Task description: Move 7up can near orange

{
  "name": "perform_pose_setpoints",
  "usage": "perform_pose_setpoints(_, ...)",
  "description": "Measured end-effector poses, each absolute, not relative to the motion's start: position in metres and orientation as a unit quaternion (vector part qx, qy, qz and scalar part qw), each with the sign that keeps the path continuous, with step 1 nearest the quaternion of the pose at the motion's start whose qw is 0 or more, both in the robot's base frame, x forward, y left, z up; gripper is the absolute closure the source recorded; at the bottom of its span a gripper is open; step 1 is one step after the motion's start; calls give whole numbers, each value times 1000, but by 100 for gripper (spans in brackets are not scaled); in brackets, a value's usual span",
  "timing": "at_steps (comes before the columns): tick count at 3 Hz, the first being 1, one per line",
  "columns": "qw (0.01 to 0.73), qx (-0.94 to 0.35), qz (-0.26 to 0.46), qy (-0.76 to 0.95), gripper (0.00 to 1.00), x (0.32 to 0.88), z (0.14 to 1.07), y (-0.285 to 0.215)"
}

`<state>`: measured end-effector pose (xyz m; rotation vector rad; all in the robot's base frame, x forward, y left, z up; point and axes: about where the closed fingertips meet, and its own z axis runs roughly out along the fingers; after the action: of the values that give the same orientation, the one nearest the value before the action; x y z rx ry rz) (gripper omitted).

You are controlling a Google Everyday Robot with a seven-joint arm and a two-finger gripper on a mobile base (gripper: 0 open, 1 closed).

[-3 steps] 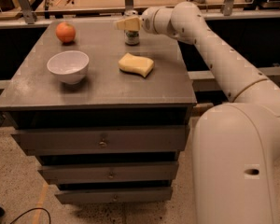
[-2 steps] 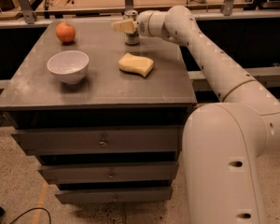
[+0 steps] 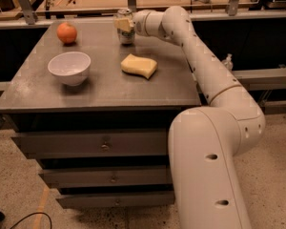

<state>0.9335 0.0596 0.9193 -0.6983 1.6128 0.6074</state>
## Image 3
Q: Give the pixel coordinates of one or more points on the grey drawer cabinet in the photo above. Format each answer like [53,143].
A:
[104,142]

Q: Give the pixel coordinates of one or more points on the white ceramic bowl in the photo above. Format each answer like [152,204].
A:
[70,68]

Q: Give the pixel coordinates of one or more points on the clear sanitizer pump bottle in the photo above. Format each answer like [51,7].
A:
[227,62]

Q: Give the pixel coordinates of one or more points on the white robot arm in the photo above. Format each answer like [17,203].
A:
[202,141]

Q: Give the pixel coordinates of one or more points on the yellow sponge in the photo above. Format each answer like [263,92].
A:
[139,65]

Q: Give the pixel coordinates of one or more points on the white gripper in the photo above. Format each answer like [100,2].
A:
[140,22]

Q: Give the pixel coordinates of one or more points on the orange fruit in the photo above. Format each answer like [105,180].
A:
[66,33]

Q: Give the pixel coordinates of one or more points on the green 7up soda can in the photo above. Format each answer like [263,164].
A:
[125,38]

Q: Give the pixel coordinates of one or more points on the metal railing frame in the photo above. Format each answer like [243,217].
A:
[214,10]

